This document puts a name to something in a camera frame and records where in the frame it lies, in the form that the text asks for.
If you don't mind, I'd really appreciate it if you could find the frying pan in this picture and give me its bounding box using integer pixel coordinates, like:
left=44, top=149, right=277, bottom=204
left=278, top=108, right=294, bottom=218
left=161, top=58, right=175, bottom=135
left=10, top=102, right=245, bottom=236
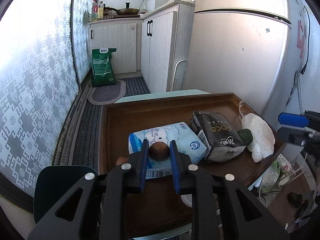
left=106, top=2, right=139, bottom=15

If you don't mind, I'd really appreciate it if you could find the oil bottle red cap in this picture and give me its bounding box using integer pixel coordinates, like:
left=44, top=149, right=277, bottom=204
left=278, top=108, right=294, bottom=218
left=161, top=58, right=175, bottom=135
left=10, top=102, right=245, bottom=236
left=89, top=0, right=98, bottom=22

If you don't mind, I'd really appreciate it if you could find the dark striped floor carpet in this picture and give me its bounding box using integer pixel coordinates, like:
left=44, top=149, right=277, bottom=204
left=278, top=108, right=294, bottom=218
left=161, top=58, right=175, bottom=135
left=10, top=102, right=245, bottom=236
left=71, top=76, right=151, bottom=173

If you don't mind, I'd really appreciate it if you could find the white folded chair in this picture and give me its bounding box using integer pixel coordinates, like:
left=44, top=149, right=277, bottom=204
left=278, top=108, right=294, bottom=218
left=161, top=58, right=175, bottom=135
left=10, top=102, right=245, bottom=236
left=171, top=59, right=188, bottom=91

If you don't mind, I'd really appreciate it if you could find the beige refrigerator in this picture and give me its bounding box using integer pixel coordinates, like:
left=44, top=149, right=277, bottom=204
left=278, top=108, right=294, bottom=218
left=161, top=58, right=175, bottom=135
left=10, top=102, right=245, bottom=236
left=183, top=0, right=302, bottom=114

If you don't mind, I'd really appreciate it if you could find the white kitchen cabinet front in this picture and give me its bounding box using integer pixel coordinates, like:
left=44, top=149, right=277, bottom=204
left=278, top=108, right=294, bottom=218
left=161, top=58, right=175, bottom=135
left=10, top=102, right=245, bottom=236
left=140, top=0, right=195, bottom=93

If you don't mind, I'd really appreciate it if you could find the yellow oil bottle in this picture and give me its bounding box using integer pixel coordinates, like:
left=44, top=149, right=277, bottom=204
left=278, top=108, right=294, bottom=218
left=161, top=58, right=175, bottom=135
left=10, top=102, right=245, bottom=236
left=98, top=1, right=104, bottom=20

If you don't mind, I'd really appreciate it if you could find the oval grey floor mat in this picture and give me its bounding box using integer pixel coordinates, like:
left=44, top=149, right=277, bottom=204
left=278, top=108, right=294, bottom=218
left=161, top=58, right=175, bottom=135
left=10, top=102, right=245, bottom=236
left=87, top=80, right=126, bottom=106

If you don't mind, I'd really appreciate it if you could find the black snack bag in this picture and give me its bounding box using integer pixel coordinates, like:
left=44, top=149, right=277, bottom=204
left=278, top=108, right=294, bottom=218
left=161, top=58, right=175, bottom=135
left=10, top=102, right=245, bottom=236
left=190, top=111, right=246, bottom=163

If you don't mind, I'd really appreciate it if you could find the white wrapper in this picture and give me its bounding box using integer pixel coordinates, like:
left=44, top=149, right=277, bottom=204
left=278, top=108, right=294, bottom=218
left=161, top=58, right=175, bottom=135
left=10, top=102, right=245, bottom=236
left=241, top=113, right=275, bottom=163

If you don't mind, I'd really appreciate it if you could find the small brown round nut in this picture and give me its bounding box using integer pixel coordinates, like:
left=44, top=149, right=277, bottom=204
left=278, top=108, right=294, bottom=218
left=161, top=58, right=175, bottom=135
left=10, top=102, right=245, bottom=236
left=149, top=141, right=170, bottom=161

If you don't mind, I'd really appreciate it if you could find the blue white tissue pack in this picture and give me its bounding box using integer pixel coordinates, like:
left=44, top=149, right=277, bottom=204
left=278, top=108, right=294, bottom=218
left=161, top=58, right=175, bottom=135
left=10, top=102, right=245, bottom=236
left=128, top=121, right=208, bottom=180

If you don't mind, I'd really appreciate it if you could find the green rice bag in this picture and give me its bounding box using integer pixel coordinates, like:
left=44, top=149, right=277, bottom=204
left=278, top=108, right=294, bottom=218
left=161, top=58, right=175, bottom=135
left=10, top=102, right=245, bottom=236
left=92, top=48, right=117, bottom=87

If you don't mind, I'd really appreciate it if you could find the white corner kitchen cabinet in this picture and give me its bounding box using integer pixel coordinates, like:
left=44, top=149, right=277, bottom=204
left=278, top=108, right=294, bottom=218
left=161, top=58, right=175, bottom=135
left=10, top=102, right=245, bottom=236
left=88, top=18, right=143, bottom=77

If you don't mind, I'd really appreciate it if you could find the patterned glass sliding door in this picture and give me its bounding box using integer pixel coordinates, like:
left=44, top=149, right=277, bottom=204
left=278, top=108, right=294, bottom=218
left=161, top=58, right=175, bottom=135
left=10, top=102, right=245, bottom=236
left=1, top=0, right=92, bottom=212

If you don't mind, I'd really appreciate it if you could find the brown wooden tray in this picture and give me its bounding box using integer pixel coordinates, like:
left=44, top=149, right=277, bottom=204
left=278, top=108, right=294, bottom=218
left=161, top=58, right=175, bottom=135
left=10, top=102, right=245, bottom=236
left=99, top=92, right=287, bottom=231

